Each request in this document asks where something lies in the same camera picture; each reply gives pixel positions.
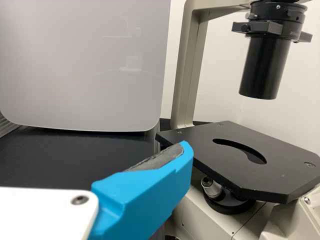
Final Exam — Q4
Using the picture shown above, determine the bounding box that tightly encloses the white box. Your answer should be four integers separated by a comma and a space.
0, 0, 174, 133

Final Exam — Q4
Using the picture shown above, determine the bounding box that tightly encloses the cream microscope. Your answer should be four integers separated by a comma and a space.
154, 0, 320, 240

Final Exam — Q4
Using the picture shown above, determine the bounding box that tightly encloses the black platform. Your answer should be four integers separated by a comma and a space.
0, 126, 162, 190

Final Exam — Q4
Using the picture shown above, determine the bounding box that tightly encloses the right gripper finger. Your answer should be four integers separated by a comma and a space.
83, 140, 194, 240

